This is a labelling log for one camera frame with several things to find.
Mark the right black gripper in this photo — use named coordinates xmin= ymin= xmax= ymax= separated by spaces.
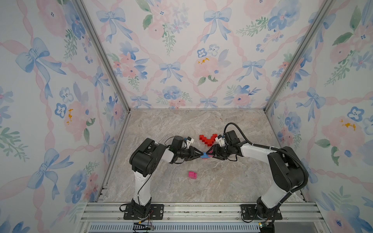
xmin=205 ymin=143 xmax=232 ymax=160

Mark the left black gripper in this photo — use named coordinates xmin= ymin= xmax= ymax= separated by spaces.
xmin=177 ymin=147 xmax=202 ymax=162

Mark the blue 2x4 lego brick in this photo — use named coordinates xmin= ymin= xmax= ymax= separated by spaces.
xmin=200 ymin=152 xmax=213 ymax=159

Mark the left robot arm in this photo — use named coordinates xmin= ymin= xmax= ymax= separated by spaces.
xmin=126 ymin=136 xmax=204 ymax=219

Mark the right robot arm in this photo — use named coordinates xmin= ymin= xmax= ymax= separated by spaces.
xmin=208 ymin=131 xmax=309 ymax=219

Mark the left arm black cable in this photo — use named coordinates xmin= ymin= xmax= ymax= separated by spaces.
xmin=164 ymin=135 xmax=183 ymax=148

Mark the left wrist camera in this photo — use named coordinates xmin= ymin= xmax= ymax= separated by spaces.
xmin=184 ymin=137 xmax=194 ymax=149

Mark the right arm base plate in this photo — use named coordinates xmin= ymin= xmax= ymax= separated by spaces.
xmin=240 ymin=204 xmax=283 ymax=221

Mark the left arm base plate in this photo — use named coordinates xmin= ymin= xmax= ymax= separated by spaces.
xmin=120 ymin=203 xmax=164 ymax=220

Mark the aluminium front rail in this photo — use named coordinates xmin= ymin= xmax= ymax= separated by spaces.
xmin=76 ymin=203 xmax=330 ymax=233

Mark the left corner aluminium post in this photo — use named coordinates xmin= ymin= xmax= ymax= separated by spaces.
xmin=72 ymin=0 xmax=130 ymax=114

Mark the corner aluminium post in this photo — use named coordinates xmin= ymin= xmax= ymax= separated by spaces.
xmin=72 ymin=0 xmax=130 ymax=114
xmin=263 ymin=0 xmax=335 ymax=113

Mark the right corner aluminium post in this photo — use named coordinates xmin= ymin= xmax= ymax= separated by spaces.
xmin=263 ymin=0 xmax=335 ymax=113

